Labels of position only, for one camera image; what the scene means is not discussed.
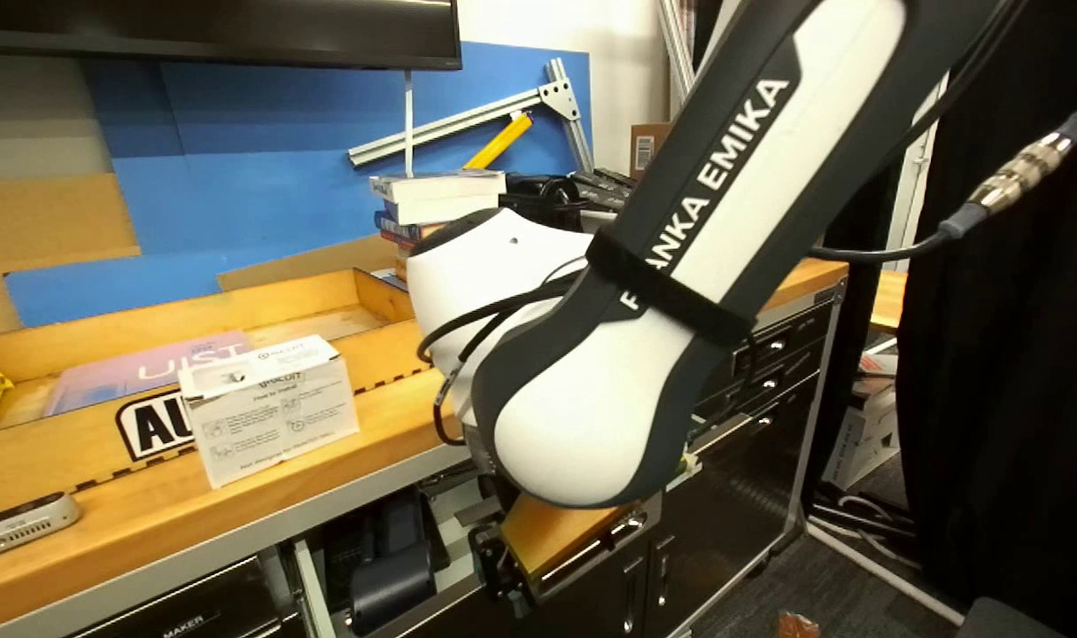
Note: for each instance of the wooden laser-cut tray box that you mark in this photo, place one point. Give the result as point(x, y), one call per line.
point(91, 444)

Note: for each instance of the thin white rod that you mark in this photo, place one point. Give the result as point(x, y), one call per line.
point(410, 126)

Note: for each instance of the white Franka Emika robot arm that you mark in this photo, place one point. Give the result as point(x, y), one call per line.
point(701, 234)

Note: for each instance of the aluminium rail with bracket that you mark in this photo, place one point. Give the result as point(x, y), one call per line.
point(469, 119)

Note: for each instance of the white printed paper box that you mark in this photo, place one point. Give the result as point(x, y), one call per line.
point(275, 410)

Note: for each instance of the tan wall board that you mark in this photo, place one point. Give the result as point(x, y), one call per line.
point(45, 225)

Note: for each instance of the silver metal name plate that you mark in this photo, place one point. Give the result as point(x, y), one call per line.
point(18, 527)

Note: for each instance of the black label printer device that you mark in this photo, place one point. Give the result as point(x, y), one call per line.
point(551, 196)

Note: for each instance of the blue foam wall board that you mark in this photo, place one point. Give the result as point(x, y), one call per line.
point(242, 198)

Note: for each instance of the white box on floor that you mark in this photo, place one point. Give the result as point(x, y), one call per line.
point(861, 429)

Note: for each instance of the blue covered book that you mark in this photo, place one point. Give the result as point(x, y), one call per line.
point(399, 228)

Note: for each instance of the black pouch case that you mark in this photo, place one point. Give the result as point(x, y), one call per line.
point(382, 567)

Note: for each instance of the black and white sticker label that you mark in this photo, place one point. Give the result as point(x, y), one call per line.
point(150, 425)

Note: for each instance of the pink booklet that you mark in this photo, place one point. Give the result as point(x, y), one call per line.
point(124, 377)

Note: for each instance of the black curtain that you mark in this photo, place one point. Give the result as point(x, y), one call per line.
point(1012, 411)

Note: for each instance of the open black metal drawer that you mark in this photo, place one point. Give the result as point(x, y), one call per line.
point(454, 614)

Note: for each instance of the yellow spirit level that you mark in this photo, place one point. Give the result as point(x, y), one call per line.
point(502, 143)

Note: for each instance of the thick white book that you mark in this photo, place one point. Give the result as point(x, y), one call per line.
point(445, 196)

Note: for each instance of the white vertical post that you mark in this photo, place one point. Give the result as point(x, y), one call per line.
point(914, 178)

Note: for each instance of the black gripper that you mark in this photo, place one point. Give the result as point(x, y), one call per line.
point(502, 561)

